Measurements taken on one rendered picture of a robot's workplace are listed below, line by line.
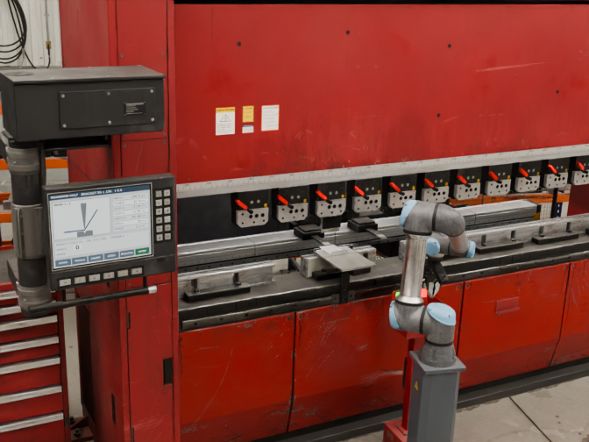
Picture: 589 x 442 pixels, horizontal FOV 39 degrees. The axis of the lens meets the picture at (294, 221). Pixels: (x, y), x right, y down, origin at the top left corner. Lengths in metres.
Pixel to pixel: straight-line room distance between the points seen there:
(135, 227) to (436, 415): 1.47
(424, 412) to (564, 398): 1.64
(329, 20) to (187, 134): 0.80
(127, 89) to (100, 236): 0.50
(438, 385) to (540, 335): 1.51
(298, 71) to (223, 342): 1.24
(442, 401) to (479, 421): 1.16
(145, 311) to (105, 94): 1.03
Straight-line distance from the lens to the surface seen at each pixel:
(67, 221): 2.84
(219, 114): 3.54
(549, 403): 4.94
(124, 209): 2.88
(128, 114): 2.83
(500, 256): 4.46
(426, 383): 3.46
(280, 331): 3.86
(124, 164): 3.23
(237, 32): 3.52
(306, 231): 4.13
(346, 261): 3.83
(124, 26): 3.14
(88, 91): 2.78
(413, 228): 3.34
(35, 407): 3.94
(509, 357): 4.81
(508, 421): 4.70
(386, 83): 3.90
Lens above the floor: 2.35
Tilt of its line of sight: 18 degrees down
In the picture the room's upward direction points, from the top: 2 degrees clockwise
